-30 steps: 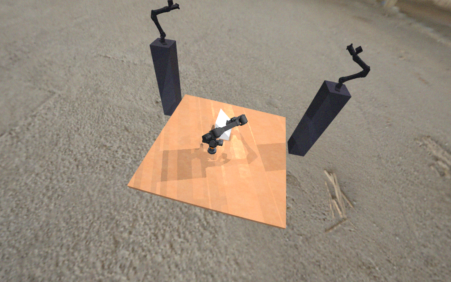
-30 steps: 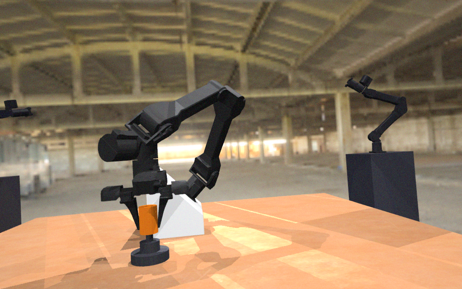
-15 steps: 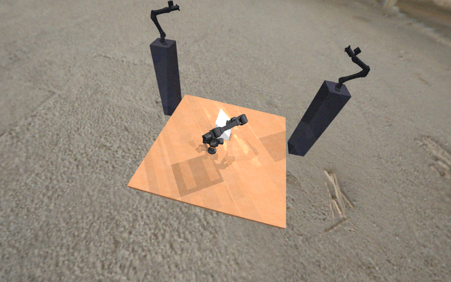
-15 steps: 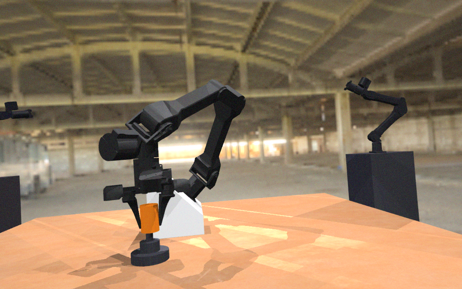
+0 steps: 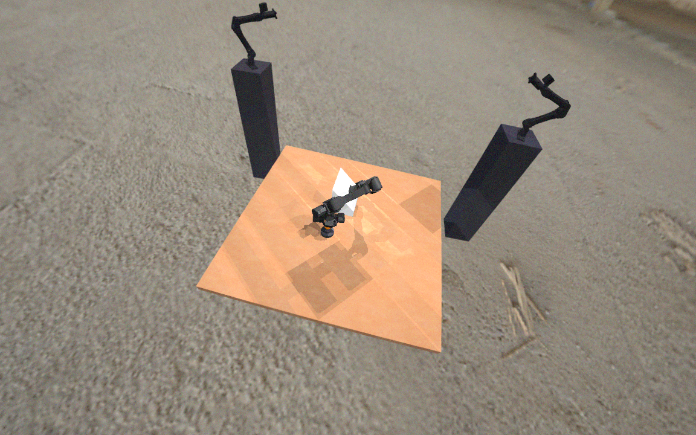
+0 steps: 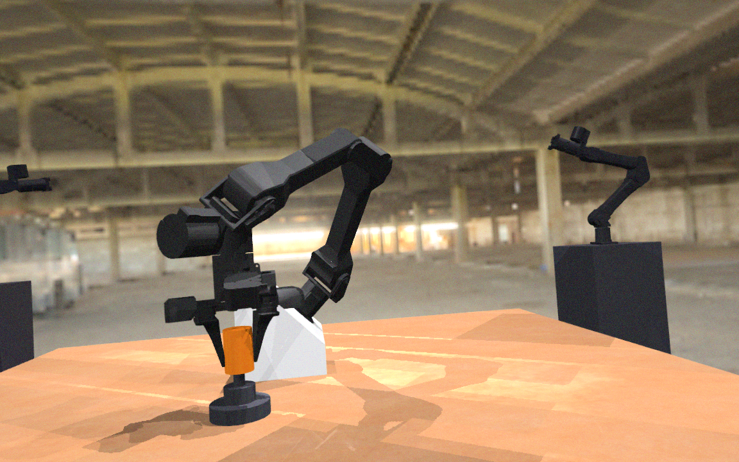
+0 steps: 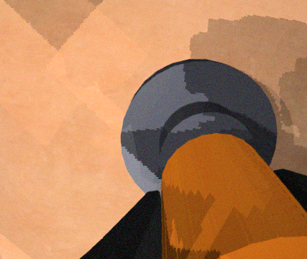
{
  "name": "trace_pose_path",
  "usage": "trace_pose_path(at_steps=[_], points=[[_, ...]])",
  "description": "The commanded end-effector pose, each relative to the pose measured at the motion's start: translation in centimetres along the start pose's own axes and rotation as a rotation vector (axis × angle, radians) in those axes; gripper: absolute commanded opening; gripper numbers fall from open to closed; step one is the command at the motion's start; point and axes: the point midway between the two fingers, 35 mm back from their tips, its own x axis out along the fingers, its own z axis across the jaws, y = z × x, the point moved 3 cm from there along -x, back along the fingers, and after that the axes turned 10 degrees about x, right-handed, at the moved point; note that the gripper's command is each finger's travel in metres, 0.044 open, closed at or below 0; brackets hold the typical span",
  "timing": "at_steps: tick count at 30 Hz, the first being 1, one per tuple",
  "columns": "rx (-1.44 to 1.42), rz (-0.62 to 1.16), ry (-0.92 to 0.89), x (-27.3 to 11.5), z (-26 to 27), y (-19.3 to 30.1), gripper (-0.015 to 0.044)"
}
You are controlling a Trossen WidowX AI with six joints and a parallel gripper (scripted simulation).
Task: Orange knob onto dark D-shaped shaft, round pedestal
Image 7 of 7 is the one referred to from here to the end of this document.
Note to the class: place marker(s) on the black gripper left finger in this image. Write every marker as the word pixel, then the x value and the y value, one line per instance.
pixel 137 236

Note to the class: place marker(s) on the orange-brown cylinder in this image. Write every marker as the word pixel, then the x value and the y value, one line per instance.
pixel 220 200

